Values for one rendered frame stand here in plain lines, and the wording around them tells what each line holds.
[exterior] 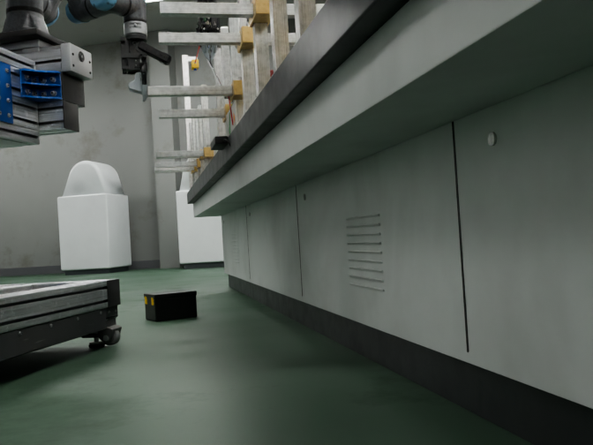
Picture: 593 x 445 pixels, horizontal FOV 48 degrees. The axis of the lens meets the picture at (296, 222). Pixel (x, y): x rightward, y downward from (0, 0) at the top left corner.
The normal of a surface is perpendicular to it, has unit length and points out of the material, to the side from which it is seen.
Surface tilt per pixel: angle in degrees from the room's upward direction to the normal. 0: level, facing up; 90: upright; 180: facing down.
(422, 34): 90
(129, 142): 90
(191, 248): 90
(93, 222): 90
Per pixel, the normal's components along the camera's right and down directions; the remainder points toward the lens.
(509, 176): -0.97, 0.06
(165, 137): -0.21, 0.00
